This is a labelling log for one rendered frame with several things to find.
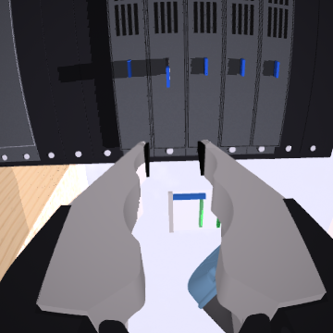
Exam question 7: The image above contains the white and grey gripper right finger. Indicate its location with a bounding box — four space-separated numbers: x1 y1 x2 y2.
198 140 333 333

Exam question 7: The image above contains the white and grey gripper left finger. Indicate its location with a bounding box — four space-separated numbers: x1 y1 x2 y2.
0 142 150 333

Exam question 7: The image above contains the black server rack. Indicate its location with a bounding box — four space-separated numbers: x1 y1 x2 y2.
0 0 333 167

